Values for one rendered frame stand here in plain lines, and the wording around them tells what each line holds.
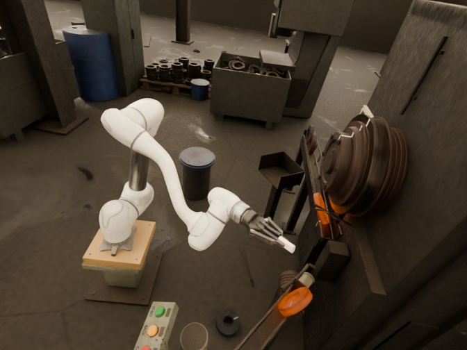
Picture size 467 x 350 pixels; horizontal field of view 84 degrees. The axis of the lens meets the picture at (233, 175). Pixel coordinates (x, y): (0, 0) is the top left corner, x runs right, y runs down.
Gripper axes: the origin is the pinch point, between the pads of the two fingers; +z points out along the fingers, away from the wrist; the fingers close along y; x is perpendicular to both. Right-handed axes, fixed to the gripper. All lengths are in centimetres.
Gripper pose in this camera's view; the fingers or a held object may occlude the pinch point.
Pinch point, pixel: (285, 244)
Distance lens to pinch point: 104.8
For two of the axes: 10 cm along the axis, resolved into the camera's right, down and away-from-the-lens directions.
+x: 0.6, -8.1, -5.8
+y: -6.9, 3.9, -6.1
